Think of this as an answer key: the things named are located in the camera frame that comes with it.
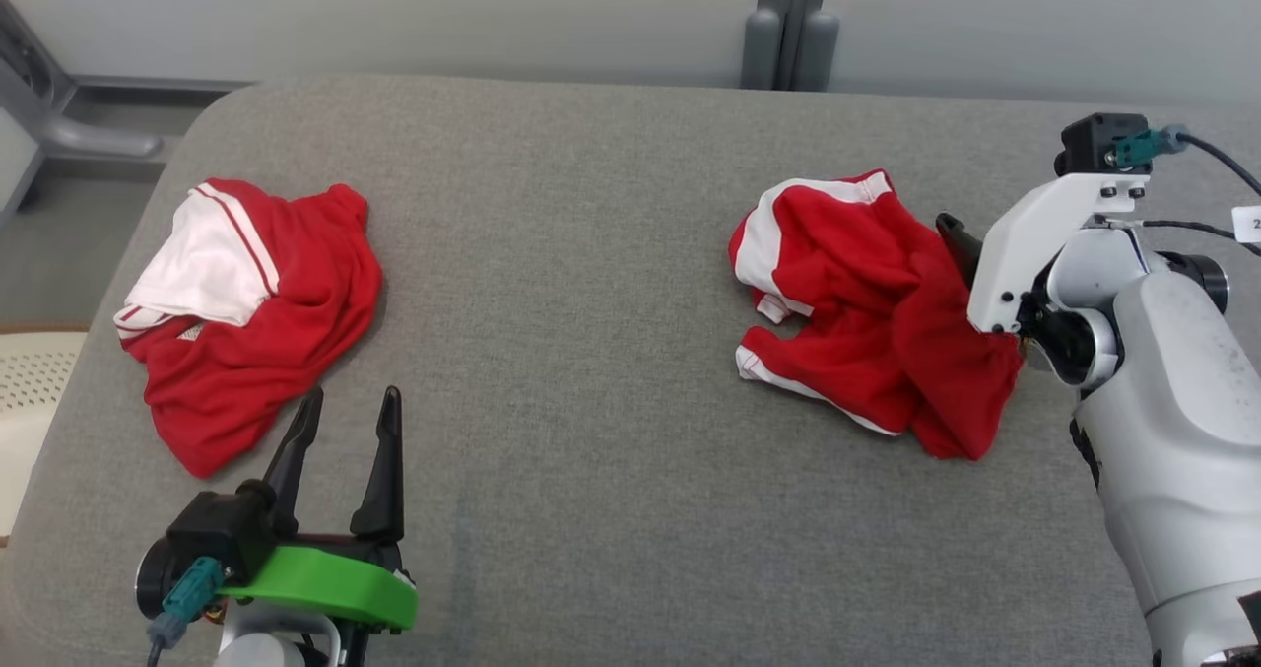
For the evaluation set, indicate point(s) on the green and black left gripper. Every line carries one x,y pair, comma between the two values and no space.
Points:
325,583

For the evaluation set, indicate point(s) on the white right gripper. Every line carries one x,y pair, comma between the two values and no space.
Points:
1025,243

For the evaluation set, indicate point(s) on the red shorts with white trim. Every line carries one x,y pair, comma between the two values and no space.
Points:
867,293

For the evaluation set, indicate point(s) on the red jersey with white sleeves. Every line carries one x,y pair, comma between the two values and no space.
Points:
296,293

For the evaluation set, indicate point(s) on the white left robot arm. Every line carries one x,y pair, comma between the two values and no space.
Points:
261,647

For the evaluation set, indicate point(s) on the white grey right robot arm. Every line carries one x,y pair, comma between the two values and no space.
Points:
1172,431

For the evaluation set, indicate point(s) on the white perforated laundry basket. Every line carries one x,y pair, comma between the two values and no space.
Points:
34,391

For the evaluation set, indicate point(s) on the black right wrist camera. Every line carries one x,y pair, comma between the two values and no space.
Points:
1089,145

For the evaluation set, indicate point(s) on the grey metal door post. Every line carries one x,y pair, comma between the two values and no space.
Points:
816,46
761,46

